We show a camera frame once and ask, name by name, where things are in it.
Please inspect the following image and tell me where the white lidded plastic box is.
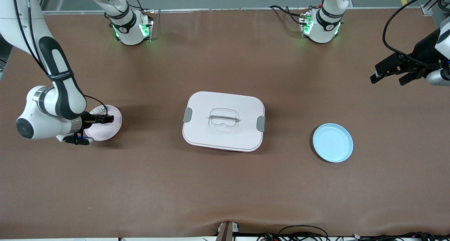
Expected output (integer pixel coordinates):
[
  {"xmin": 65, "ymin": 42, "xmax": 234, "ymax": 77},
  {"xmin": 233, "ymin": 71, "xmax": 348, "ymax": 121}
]
[{"xmin": 182, "ymin": 91, "xmax": 265, "ymax": 152}]

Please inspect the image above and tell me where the brown camera mount post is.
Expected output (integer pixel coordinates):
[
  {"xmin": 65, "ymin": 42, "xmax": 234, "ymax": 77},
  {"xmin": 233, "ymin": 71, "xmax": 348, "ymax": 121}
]
[{"xmin": 216, "ymin": 221, "xmax": 240, "ymax": 241}]

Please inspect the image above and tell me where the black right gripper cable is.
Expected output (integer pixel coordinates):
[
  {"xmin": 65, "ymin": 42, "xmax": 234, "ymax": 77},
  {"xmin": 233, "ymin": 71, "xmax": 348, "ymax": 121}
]
[{"xmin": 12, "ymin": 0, "xmax": 108, "ymax": 115}]

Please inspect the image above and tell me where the light blue round plate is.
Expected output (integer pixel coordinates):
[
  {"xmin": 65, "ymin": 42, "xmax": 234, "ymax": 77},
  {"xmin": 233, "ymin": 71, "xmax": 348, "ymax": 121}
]
[{"xmin": 313, "ymin": 123, "xmax": 354, "ymax": 163}]

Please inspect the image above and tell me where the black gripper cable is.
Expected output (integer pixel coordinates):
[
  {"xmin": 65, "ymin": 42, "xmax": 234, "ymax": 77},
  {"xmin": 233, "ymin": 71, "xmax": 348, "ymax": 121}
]
[
  {"xmin": 382, "ymin": 0, "xmax": 450, "ymax": 65},
  {"xmin": 12, "ymin": 0, "xmax": 108, "ymax": 115}
]

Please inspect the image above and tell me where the silver table edge rail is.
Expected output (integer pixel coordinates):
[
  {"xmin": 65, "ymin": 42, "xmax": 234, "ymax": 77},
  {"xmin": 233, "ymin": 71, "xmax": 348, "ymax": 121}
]
[{"xmin": 42, "ymin": 8, "xmax": 424, "ymax": 14}]

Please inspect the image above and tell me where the black arm base cable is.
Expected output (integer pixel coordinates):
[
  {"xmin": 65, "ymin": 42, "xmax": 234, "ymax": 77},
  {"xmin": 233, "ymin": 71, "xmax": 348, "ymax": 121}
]
[{"xmin": 270, "ymin": 5, "xmax": 310, "ymax": 25}]

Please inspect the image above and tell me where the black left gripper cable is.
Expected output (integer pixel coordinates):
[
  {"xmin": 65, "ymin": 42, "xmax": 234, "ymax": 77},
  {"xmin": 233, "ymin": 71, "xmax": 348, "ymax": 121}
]
[{"xmin": 382, "ymin": 0, "xmax": 450, "ymax": 65}]

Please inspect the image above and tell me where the pink round plate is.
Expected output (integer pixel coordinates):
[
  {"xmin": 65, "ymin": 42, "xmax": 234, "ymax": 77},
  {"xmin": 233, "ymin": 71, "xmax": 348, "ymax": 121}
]
[{"xmin": 84, "ymin": 105, "xmax": 123, "ymax": 141}]

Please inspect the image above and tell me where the black cable bundle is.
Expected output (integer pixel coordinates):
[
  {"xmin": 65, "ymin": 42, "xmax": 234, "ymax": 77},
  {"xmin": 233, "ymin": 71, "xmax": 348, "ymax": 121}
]
[
  {"xmin": 353, "ymin": 231, "xmax": 450, "ymax": 241},
  {"xmin": 257, "ymin": 225, "xmax": 331, "ymax": 241}
]

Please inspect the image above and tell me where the aluminium frame rack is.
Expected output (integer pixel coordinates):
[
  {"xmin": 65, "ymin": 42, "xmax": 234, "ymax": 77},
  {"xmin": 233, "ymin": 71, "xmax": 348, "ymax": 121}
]
[
  {"xmin": 39, "ymin": 0, "xmax": 58, "ymax": 13},
  {"xmin": 422, "ymin": 0, "xmax": 450, "ymax": 23}
]

